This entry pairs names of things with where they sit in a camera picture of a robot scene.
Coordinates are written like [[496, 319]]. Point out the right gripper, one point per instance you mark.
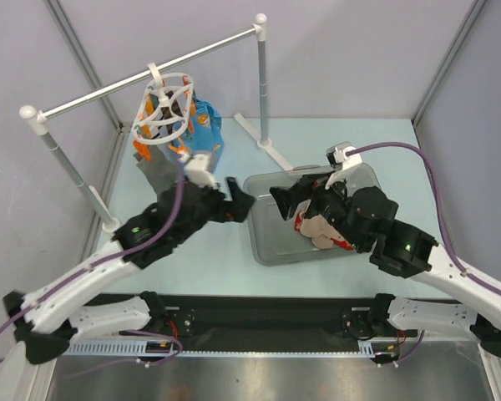
[[311, 197]]

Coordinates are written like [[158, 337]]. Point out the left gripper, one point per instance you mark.
[[234, 210]]

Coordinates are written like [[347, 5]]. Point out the red reindeer sock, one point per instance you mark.
[[314, 227], [323, 242]]

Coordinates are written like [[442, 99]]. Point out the grey sock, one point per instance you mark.
[[163, 172]]

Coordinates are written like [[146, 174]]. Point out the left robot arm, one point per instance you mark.
[[49, 320]]

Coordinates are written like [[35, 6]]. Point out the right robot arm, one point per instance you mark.
[[366, 219]]

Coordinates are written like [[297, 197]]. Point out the white round clip hanger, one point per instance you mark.
[[155, 98]]

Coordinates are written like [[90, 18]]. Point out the grey plastic bin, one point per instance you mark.
[[275, 241]]

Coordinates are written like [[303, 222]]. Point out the blue patterned sock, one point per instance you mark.
[[203, 134]]

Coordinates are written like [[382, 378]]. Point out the orange clothes peg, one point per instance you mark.
[[142, 151]]

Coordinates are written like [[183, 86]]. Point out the brown sock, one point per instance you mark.
[[175, 108]]

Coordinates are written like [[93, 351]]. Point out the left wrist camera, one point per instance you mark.
[[198, 168]]

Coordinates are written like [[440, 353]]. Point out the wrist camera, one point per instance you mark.
[[342, 163], [198, 168]]

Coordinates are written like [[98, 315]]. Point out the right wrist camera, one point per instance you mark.
[[342, 163]]

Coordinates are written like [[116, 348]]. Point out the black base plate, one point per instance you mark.
[[271, 324]]

